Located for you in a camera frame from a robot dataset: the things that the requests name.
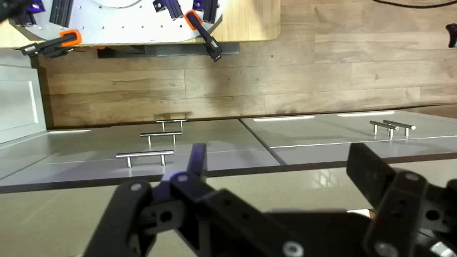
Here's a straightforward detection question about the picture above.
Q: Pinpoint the black aluminium rail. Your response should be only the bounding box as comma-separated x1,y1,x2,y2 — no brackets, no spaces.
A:
151,0,186,21
191,0,221,22
48,0,76,28

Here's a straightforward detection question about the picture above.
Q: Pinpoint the grey sink base cabinet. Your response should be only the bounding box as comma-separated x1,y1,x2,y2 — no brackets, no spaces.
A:
240,109,457,168

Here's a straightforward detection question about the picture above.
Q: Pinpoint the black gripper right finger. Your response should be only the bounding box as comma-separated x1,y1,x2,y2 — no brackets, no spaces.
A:
346,141,457,257

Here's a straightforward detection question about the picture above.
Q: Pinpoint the white perforated base plate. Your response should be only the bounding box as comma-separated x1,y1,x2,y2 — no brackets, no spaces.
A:
8,0,226,47

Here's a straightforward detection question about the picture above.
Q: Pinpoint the orange black bar clamp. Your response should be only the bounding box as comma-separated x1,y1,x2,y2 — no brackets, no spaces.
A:
20,27,84,58
183,8,224,62

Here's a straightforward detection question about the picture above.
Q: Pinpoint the black stand foot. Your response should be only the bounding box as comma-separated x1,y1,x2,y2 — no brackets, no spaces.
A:
445,21,457,49

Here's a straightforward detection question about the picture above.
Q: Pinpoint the steel cabinet door handle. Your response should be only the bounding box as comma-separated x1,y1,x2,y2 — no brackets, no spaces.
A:
368,119,400,141
381,118,417,141

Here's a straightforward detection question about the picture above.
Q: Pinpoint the black floor cable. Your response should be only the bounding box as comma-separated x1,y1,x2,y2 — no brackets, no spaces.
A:
373,0,457,9

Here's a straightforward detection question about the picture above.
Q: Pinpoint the steel drawer bar handle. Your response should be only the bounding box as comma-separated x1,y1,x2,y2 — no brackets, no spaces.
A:
154,116,188,132
116,148,176,168
138,129,184,148

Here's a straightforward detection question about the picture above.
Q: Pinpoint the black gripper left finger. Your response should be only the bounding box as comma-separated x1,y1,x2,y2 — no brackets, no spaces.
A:
84,141,306,257

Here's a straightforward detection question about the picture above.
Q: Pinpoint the grey drawer cabinet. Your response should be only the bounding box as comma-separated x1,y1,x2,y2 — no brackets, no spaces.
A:
0,116,287,194

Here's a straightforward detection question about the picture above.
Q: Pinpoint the white corner cabinet door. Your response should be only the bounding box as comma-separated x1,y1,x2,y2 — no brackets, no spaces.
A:
0,62,48,145

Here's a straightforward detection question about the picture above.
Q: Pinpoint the light wooden robot table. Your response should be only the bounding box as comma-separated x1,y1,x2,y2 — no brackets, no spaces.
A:
0,0,283,49

